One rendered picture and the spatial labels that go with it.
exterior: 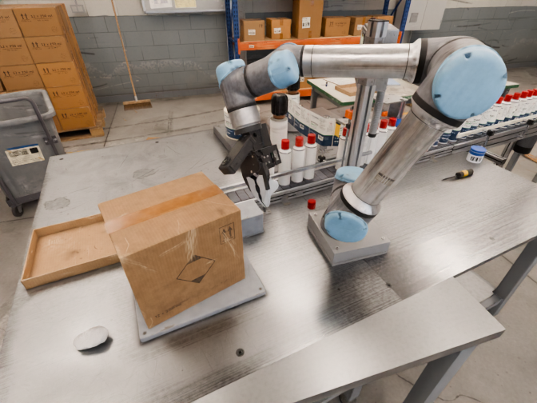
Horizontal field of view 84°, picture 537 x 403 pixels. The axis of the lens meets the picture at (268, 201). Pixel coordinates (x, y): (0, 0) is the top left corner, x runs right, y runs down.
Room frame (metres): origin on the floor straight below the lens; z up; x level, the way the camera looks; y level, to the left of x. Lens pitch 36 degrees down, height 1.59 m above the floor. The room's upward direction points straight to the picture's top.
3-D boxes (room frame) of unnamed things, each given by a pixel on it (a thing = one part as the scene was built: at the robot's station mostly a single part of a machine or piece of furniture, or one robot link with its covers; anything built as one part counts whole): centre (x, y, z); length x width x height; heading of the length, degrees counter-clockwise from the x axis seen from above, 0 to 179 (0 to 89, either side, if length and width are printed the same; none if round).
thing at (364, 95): (1.08, -0.34, 1.16); 0.04 x 0.04 x 0.67; 25
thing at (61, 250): (0.77, 0.66, 0.85); 0.30 x 0.26 x 0.04; 115
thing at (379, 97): (1.17, -0.43, 1.18); 0.04 x 0.04 x 0.21
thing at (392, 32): (1.16, -0.37, 1.38); 0.17 x 0.10 x 0.19; 170
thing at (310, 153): (1.17, -0.18, 0.98); 0.05 x 0.05 x 0.20
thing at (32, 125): (2.36, 2.08, 0.48); 0.89 x 0.63 x 0.96; 35
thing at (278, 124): (1.41, -0.05, 1.03); 0.09 x 0.09 x 0.30
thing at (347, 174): (0.80, -0.26, 1.06); 0.13 x 0.12 x 0.14; 163
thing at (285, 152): (1.11, -0.07, 0.98); 0.05 x 0.05 x 0.20
